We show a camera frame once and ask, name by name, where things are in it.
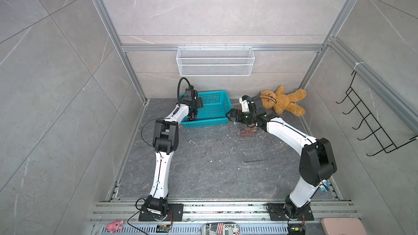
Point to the black wire hook rack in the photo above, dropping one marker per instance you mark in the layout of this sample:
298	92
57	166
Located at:
369	119

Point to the brown teddy bear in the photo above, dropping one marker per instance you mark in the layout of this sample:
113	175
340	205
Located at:
280	102

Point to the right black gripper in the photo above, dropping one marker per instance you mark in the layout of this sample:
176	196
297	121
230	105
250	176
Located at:
234	111

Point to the clear clamshell container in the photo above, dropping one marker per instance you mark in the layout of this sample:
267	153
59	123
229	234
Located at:
252	135
253	150

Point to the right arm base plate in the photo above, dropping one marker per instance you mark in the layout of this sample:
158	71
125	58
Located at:
274	211

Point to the white wire mesh shelf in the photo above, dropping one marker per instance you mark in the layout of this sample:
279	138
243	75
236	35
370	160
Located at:
215	61

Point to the dark purple grape bunch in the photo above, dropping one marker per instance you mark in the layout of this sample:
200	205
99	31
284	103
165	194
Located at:
192	115

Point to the blue owl toy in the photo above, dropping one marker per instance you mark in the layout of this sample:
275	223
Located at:
324	186

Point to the flag pattern object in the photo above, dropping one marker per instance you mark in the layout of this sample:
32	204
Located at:
221	229

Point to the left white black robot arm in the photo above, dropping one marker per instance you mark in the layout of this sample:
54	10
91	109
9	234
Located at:
165	142

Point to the pink plush toy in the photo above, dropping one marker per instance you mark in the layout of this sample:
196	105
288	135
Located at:
115	226

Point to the teal plastic basket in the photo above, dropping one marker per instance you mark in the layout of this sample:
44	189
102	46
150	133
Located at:
215	106

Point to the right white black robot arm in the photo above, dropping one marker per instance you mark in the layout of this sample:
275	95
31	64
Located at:
317	161

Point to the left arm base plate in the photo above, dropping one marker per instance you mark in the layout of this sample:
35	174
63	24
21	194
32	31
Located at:
170	212

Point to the pink pad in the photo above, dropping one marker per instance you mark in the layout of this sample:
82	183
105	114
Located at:
343	226

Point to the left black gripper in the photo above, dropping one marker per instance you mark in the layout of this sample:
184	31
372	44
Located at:
200	103

